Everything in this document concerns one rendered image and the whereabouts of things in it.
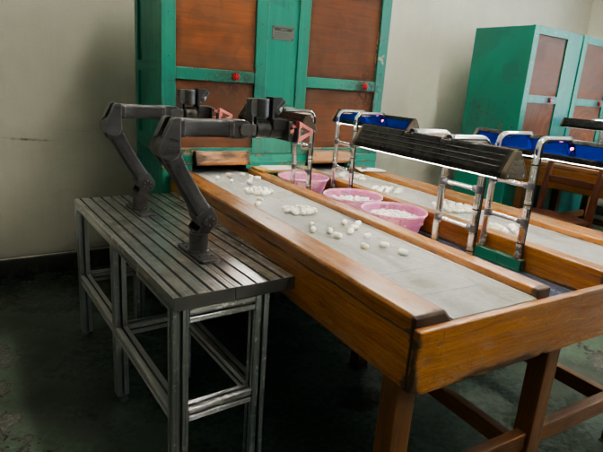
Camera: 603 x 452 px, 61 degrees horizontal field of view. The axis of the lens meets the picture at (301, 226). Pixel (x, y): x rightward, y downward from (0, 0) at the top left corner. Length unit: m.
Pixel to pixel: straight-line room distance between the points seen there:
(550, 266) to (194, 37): 1.89
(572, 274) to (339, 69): 1.84
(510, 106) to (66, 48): 3.28
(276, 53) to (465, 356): 2.03
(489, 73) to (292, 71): 2.23
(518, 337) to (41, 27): 2.84
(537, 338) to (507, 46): 3.46
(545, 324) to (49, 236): 2.81
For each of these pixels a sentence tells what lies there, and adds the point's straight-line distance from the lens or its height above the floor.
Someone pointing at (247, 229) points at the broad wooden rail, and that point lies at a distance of 1.81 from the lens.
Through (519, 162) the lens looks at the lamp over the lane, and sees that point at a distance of 1.33.
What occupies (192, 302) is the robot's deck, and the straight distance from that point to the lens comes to 1.39.
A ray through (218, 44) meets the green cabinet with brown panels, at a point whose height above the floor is 1.39.
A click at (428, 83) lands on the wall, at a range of 4.90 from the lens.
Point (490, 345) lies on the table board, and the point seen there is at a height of 0.66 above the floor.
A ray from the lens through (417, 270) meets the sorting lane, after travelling 1.48.
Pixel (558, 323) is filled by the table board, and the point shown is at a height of 0.67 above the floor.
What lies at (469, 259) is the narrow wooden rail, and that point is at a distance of 1.57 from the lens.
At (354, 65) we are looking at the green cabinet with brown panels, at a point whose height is 1.36.
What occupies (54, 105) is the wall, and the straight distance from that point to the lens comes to 3.33.
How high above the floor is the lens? 1.23
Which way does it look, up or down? 16 degrees down
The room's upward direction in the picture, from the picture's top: 4 degrees clockwise
